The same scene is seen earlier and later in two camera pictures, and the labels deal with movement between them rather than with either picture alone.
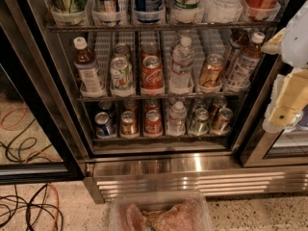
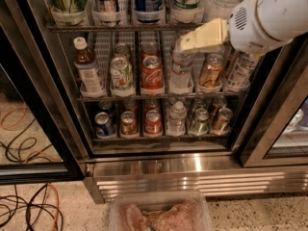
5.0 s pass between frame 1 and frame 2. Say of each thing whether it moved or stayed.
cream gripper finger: moved
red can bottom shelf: stayed
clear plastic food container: stayed
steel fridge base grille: stayed
